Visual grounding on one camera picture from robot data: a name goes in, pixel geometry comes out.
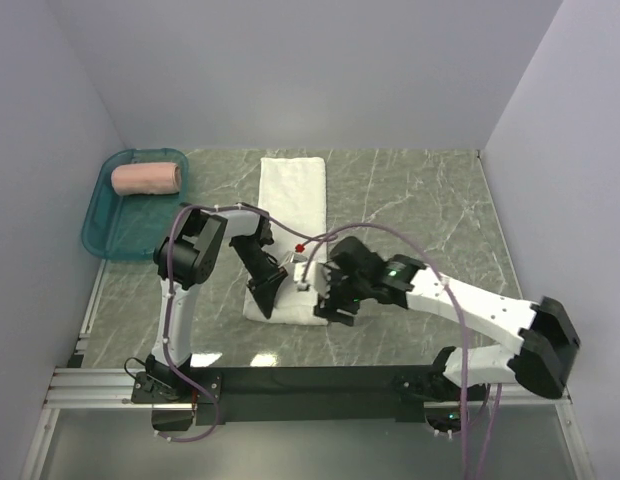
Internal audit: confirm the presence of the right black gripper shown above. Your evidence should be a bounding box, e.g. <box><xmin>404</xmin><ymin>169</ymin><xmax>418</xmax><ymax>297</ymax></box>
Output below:
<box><xmin>313</xmin><ymin>263</ymin><xmax>370</xmax><ymax>327</ymax></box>

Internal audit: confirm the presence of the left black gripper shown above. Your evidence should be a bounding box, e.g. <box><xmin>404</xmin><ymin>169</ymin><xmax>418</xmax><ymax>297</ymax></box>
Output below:
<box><xmin>232</xmin><ymin>235</ymin><xmax>289</xmax><ymax>318</ymax></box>

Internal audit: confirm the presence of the white towel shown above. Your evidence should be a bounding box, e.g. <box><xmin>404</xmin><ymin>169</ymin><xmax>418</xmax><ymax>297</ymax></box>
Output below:
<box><xmin>243</xmin><ymin>157</ymin><xmax>328</xmax><ymax>326</ymax></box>

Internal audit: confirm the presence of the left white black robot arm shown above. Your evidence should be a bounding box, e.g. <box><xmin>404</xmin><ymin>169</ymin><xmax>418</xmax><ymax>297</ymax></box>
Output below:
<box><xmin>145</xmin><ymin>203</ymin><xmax>288</xmax><ymax>402</ymax></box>

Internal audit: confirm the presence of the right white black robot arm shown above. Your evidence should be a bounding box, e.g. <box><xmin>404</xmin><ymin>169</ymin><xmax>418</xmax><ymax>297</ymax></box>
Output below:
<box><xmin>294</xmin><ymin>237</ymin><xmax>581</xmax><ymax>400</ymax></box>

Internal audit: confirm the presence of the rolled pink towel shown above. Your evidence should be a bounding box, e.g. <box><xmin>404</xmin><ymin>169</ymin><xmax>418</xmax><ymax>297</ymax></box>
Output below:
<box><xmin>111</xmin><ymin>162</ymin><xmax>182</xmax><ymax>196</ymax></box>

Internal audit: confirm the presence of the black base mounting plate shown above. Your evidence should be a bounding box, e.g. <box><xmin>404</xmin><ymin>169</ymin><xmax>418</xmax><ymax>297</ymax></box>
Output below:
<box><xmin>131</xmin><ymin>365</ymin><xmax>462</xmax><ymax>431</ymax></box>

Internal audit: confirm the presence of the teal plastic tray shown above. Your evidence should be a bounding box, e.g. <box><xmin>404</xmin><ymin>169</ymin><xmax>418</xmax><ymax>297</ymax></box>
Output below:
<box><xmin>81</xmin><ymin>148</ymin><xmax>189</xmax><ymax>261</ymax></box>

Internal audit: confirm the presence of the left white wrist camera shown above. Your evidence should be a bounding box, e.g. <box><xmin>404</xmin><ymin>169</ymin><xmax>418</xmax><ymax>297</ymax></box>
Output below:
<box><xmin>277</xmin><ymin>244</ymin><xmax>308</xmax><ymax>275</ymax></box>

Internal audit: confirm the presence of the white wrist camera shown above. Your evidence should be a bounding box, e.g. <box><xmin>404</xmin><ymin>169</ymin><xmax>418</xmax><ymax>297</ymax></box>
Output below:
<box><xmin>277</xmin><ymin>244</ymin><xmax>308</xmax><ymax>275</ymax></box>
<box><xmin>293</xmin><ymin>261</ymin><xmax>329</xmax><ymax>305</ymax></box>

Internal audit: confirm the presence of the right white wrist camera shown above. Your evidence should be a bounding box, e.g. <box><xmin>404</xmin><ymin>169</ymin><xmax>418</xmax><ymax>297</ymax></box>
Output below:
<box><xmin>293</xmin><ymin>261</ymin><xmax>329</xmax><ymax>305</ymax></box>

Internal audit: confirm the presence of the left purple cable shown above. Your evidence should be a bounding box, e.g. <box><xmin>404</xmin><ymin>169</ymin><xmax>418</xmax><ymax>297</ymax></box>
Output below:
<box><xmin>157</xmin><ymin>202</ymin><xmax>331</xmax><ymax>444</ymax></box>

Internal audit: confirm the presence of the aluminium rail frame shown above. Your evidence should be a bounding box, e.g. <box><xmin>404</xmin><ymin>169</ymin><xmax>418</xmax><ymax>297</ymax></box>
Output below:
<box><xmin>44</xmin><ymin>274</ymin><xmax>596</xmax><ymax>479</ymax></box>

